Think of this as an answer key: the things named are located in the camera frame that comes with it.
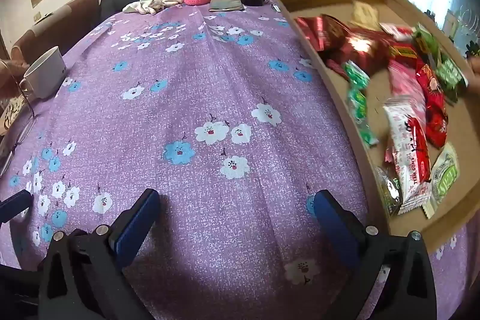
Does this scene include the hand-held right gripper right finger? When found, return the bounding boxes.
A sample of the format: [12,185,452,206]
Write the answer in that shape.
[313,190,437,320]

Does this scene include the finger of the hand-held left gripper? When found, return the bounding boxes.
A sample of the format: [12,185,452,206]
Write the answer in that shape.
[0,190,34,225]
[0,262,39,306]

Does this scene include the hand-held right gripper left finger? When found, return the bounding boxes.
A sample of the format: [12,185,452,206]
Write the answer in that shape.
[37,188,162,320]

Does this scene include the white red-label snack packet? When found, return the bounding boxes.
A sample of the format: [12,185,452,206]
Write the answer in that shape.
[382,97,432,216]

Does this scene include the shallow cardboard box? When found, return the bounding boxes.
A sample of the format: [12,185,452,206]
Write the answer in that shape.
[274,0,480,253]

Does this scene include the red cartoon-face snack packet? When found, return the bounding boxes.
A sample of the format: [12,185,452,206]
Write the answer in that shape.
[414,63,449,150]

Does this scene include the pile of mixed snack packets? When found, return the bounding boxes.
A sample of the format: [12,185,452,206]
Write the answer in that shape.
[296,1,467,219]

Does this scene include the beige biscuit bar packet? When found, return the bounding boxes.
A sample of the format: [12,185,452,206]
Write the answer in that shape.
[350,1,379,30]

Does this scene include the clear plastic chair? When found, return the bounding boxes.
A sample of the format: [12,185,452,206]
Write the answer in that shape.
[0,59,29,135]

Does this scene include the thin-framed eyeglasses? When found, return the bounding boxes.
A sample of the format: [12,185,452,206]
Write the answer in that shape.
[0,59,38,174]

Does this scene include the white mug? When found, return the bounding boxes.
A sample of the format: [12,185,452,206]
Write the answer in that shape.
[19,46,68,99]

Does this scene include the purple floral tablecloth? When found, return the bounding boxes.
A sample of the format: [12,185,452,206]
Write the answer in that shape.
[0,1,480,320]

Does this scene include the brown upholstered chair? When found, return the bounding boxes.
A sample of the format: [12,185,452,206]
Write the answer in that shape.
[10,0,100,58]

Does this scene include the white crumpled cloth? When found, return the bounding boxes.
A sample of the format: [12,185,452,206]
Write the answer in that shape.
[123,0,185,15]

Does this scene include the grey-green flat pouch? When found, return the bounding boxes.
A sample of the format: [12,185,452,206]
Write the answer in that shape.
[209,0,245,12]

